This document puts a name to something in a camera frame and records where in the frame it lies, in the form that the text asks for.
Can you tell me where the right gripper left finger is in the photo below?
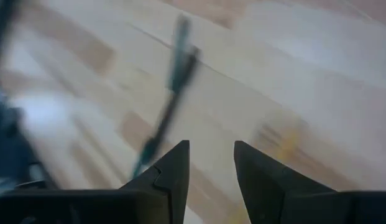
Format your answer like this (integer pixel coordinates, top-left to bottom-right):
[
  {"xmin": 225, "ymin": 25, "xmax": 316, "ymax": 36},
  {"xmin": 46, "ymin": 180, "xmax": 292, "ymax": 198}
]
[{"xmin": 119, "ymin": 139, "xmax": 191, "ymax": 224}]

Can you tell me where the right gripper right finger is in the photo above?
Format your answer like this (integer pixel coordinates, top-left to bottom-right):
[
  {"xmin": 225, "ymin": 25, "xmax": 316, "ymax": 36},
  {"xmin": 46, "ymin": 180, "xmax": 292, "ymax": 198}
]
[{"xmin": 233, "ymin": 139, "xmax": 336, "ymax": 224}]

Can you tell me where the green crayon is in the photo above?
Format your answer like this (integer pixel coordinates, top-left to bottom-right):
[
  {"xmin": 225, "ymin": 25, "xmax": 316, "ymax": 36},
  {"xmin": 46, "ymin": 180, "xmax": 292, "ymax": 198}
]
[
  {"xmin": 167, "ymin": 14, "xmax": 194, "ymax": 93},
  {"xmin": 131, "ymin": 138, "xmax": 161, "ymax": 180}
]

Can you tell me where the black pen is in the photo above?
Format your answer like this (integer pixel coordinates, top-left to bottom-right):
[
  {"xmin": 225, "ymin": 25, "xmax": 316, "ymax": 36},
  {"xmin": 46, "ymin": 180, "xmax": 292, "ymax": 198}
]
[{"xmin": 142, "ymin": 46, "xmax": 202, "ymax": 156}]

